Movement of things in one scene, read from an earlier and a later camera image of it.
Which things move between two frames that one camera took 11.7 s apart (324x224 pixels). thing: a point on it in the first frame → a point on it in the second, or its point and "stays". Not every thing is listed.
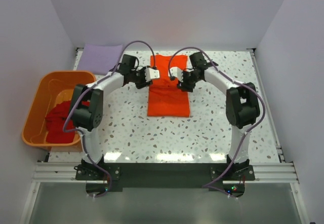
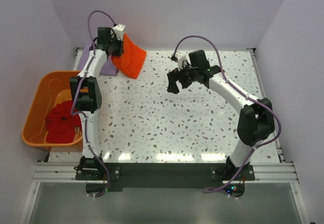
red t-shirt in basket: (54, 121) stays
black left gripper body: (143, 81) → (116, 50)
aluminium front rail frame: (264, 173) stays
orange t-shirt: (165, 99) → (131, 62)
